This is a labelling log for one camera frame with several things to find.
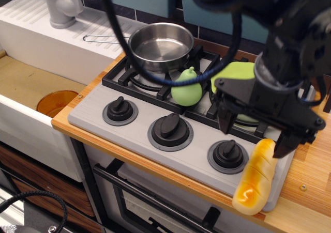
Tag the grey toy stove top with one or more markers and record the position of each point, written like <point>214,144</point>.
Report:
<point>141,116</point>

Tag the middle black stove knob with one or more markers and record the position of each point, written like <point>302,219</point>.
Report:
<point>170,133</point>

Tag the black burner grate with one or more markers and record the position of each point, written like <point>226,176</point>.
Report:
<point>244,127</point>
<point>124,79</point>

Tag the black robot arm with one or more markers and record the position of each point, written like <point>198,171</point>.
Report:
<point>297,51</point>

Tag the right black stove knob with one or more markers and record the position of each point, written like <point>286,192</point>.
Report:
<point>227,157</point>

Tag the oven door with handle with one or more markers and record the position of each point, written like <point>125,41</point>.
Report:
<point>149,213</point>

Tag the right black burner grate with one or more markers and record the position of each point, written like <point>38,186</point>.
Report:
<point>244,127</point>

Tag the left black stove knob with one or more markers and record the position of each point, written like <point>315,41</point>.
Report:
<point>120,112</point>

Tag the lime green plate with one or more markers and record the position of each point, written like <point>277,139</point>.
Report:
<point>236,70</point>

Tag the grey toy faucet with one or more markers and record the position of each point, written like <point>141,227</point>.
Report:
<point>63,12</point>

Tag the wooden drawer front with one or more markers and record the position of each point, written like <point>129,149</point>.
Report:
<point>26,174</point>

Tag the white toy sink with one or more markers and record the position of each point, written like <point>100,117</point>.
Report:
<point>37,59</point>

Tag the green toy pear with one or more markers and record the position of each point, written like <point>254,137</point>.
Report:
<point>190,94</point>

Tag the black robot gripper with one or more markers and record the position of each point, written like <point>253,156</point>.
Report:
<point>275,104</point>

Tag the stainless steel pan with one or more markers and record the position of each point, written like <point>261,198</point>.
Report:
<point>161,47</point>

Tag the toy bread loaf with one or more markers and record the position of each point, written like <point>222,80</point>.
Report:
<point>255,185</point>

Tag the left black burner grate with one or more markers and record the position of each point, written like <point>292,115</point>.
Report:
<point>124,79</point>

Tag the black stove knob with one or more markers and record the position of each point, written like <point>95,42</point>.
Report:
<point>227,157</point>
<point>170,133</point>
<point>120,112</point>

